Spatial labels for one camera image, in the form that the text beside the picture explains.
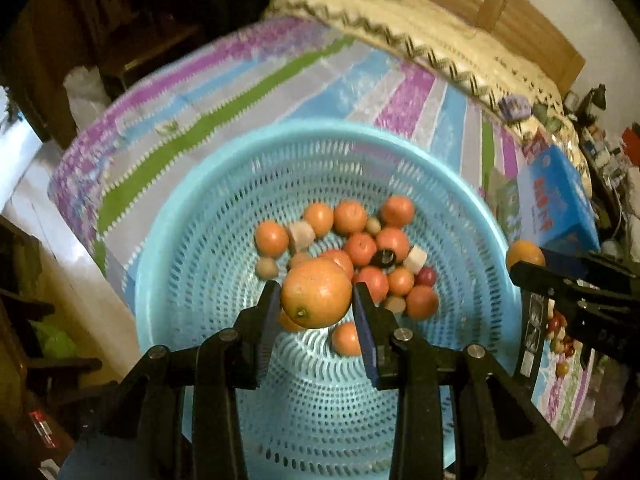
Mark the small orange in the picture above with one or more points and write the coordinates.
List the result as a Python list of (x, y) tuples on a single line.
[(525, 254)]

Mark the red cloth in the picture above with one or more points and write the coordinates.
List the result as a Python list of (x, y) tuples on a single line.
[(631, 146)]

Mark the light blue plastic basket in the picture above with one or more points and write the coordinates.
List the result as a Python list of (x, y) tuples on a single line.
[(210, 240)]

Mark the cluttered dark side table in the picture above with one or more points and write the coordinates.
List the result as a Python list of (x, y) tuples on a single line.
[(610, 170)]

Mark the pile of mixed fruits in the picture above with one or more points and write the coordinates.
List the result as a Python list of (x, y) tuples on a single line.
[(562, 367)]

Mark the green patterned packet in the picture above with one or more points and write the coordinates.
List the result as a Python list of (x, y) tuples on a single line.
[(547, 119)]

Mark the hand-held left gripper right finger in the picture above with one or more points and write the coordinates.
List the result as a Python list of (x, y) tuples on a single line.
[(362, 332)]

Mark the large orange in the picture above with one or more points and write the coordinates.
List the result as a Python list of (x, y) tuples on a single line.
[(316, 292)]

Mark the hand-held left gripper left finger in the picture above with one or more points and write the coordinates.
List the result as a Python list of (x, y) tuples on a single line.
[(272, 310)]

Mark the blue printed box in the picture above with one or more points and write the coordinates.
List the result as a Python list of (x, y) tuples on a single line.
[(555, 200)]

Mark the wooden headboard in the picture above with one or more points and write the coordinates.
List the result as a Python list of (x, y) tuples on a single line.
[(525, 25)]

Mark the green printed box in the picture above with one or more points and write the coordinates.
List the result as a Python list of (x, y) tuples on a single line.
[(507, 205)]

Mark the white plastic bag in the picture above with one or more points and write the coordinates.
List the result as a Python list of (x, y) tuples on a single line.
[(85, 95)]

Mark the dark wooden shelf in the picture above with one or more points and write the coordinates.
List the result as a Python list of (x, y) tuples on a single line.
[(30, 285)]

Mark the heap of oranges and fruits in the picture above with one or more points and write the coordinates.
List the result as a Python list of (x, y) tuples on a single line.
[(365, 247)]

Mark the beige woven mat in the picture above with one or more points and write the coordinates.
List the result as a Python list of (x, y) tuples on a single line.
[(400, 15)]

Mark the wooden chair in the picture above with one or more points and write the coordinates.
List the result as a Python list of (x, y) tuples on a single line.
[(150, 45)]

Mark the small purple printed tin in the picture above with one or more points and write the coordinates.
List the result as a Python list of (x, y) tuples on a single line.
[(514, 108)]

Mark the green plastic bag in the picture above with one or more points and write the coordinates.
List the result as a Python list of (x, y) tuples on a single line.
[(52, 342)]

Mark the striped purple blue blanket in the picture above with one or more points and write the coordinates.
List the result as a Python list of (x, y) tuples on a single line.
[(200, 90)]

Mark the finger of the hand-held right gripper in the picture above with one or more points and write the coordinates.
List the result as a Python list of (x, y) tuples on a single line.
[(570, 262), (555, 285)]

